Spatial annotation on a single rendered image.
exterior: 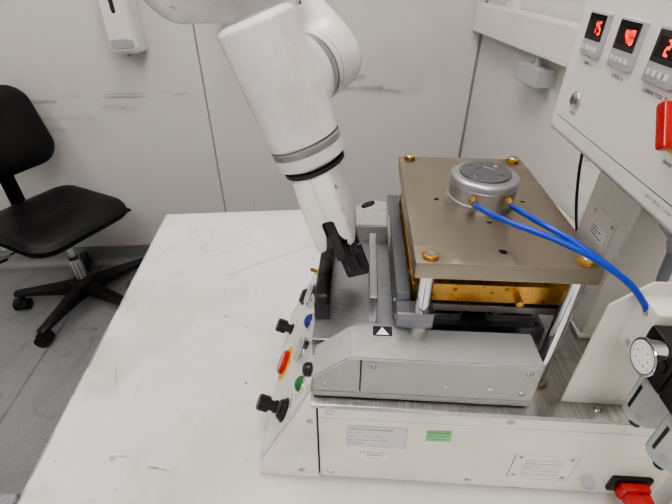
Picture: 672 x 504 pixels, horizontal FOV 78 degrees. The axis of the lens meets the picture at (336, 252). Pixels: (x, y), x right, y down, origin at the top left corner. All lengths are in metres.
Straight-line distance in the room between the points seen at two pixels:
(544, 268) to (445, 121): 1.73
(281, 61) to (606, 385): 0.49
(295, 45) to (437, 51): 1.62
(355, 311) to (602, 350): 0.28
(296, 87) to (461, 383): 0.36
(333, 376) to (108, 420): 0.43
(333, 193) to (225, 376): 0.43
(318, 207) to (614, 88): 0.35
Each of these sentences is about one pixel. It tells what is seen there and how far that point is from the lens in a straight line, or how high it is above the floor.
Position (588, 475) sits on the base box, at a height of 0.81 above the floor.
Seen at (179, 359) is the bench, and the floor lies 0.75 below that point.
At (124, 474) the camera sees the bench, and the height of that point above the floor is 0.75.
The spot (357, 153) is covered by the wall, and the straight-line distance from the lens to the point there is 2.10.
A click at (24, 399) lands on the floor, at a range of 2.03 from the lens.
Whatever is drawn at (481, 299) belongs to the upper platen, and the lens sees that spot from 0.50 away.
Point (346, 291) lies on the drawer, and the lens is 0.59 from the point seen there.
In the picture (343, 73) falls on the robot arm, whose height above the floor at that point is 1.25.
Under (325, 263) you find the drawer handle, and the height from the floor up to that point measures 1.01.
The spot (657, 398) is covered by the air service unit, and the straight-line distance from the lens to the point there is 0.49.
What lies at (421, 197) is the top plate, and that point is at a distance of 0.53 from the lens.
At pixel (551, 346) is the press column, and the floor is 1.00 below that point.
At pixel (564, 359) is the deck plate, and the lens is 0.63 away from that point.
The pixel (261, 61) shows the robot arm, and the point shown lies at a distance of 0.44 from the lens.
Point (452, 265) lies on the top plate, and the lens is 0.42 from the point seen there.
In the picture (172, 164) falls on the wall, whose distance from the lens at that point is 2.19.
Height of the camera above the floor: 1.35
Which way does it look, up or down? 35 degrees down
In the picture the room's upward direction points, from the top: straight up
